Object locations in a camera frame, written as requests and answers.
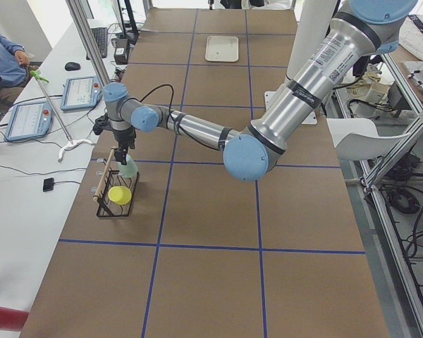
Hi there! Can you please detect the red cylinder object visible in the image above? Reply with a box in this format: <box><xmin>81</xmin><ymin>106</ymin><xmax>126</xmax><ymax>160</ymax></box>
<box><xmin>0</xmin><ymin>306</ymin><xmax>29</xmax><ymax>332</ymax></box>

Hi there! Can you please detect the aluminium frame post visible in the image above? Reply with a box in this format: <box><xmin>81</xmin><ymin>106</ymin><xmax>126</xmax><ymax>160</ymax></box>
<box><xmin>66</xmin><ymin>0</ymin><xmax>109</xmax><ymax>87</ymax></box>

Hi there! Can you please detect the seated person blue shirt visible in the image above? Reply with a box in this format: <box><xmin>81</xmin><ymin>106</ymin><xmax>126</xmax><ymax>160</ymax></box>
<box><xmin>0</xmin><ymin>33</ymin><xmax>30</xmax><ymax>112</ymax></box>

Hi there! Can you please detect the small black square device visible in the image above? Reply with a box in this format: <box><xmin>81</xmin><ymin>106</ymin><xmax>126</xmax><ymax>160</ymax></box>
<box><xmin>42</xmin><ymin>177</ymin><xmax>55</xmax><ymax>192</ymax></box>

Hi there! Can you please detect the teach pendant tablet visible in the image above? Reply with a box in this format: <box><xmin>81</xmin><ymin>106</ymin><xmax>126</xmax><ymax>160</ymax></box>
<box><xmin>4</xmin><ymin>101</ymin><xmax>52</xmax><ymax>142</ymax></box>
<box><xmin>61</xmin><ymin>76</ymin><xmax>102</xmax><ymax>111</ymax></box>

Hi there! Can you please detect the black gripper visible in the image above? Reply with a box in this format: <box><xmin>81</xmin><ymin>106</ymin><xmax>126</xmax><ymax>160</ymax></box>
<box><xmin>113</xmin><ymin>127</ymin><xmax>136</xmax><ymax>165</ymax></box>

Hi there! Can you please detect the left teach pendant tablet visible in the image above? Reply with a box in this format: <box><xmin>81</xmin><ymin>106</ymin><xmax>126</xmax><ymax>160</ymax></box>
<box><xmin>4</xmin><ymin>101</ymin><xmax>52</xmax><ymax>142</ymax></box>

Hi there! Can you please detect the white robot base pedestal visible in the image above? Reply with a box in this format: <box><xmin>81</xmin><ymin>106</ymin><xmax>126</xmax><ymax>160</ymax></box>
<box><xmin>264</xmin><ymin>0</ymin><xmax>343</xmax><ymax>126</ymax></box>

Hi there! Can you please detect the black computer mouse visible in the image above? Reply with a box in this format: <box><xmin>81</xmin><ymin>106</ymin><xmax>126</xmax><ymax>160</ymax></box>
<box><xmin>64</xmin><ymin>61</ymin><xmax>81</xmax><ymax>71</ymax></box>

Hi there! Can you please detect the black wire cup rack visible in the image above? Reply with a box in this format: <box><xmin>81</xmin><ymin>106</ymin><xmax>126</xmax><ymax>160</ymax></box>
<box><xmin>93</xmin><ymin>148</ymin><xmax>140</xmax><ymax>218</ymax></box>

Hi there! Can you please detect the wooden rack handle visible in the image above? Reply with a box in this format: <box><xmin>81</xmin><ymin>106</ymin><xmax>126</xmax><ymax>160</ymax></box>
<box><xmin>92</xmin><ymin>147</ymin><xmax>116</xmax><ymax>202</ymax></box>

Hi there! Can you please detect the black keyboard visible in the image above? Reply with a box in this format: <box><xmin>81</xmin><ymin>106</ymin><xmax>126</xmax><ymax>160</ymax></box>
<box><xmin>91</xmin><ymin>27</ymin><xmax>108</xmax><ymax>58</ymax></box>

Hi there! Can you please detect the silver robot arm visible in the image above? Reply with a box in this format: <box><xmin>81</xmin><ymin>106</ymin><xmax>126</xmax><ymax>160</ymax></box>
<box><xmin>103</xmin><ymin>1</ymin><xmax>416</xmax><ymax>181</ymax></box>

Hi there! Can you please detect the cream rabbit tray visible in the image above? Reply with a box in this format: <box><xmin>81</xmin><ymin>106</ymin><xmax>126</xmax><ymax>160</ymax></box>
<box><xmin>204</xmin><ymin>35</ymin><xmax>239</xmax><ymax>63</ymax></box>

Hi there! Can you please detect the yellow plastic cup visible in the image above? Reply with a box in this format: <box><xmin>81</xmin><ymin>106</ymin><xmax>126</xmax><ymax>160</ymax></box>
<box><xmin>108</xmin><ymin>186</ymin><xmax>132</xmax><ymax>206</ymax></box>

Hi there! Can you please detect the right teach pendant tablet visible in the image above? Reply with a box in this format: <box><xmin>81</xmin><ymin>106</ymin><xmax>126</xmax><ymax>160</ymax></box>
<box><xmin>61</xmin><ymin>76</ymin><xmax>102</xmax><ymax>111</ymax></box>

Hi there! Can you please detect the green white reacher grabber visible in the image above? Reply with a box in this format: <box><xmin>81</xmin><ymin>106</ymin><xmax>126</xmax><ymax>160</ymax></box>
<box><xmin>30</xmin><ymin>70</ymin><xmax>95</xmax><ymax>163</ymax></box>

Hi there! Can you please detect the black braided cable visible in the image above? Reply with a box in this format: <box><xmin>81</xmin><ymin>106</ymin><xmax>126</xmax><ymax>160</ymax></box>
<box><xmin>140</xmin><ymin>83</ymin><xmax>226</xmax><ymax>149</ymax></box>

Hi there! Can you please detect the black power adapter box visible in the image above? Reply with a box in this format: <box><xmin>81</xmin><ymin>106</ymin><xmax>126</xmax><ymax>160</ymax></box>
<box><xmin>114</xmin><ymin>39</ymin><xmax>130</xmax><ymax>65</ymax></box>

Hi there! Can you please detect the light green plastic cup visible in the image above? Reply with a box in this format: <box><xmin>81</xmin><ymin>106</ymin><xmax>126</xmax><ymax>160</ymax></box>
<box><xmin>118</xmin><ymin>157</ymin><xmax>138</xmax><ymax>178</ymax></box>

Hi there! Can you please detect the white chair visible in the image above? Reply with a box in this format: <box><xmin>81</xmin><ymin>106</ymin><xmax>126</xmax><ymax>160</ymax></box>
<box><xmin>326</xmin><ymin>118</ymin><xmax>412</xmax><ymax>161</ymax></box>

